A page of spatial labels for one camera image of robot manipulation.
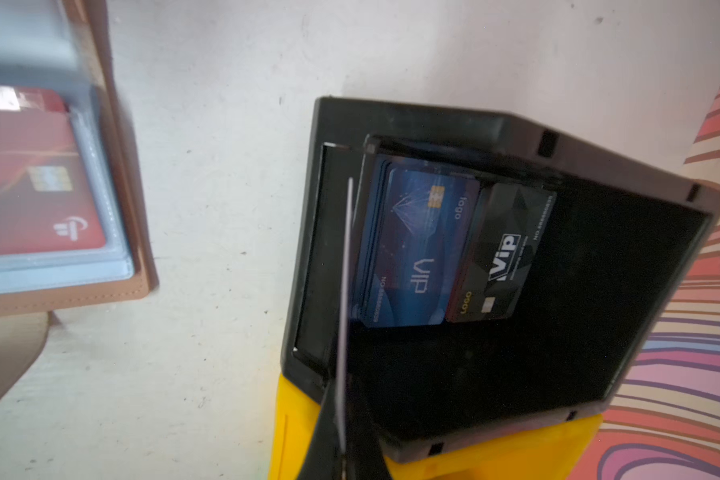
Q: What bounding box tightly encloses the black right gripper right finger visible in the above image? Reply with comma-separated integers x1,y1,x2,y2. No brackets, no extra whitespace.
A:
343,376,392,480

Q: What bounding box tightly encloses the black VIP card in bin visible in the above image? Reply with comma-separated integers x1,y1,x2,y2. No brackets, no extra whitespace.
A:
445,183,556,324

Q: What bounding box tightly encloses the blue VIP credit card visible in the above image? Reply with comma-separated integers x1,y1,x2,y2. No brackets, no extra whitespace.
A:
334,178,354,455

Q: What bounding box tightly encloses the tan leather card holder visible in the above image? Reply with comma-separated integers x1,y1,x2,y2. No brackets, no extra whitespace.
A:
0,1,158,399

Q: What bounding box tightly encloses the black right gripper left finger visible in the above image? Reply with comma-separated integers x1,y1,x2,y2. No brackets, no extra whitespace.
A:
297,379,344,480

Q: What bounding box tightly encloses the yellow plastic bin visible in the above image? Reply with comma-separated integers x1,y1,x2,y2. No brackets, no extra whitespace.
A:
269,376,603,479

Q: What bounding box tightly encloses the red credit card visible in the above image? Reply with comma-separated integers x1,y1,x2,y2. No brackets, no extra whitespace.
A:
0,85,107,255

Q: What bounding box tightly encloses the black plastic bin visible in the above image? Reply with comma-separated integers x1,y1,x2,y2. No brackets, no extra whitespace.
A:
281,97,720,463

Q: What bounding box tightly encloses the blue VIP cards stack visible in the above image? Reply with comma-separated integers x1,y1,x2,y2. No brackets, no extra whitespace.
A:
352,155,481,328

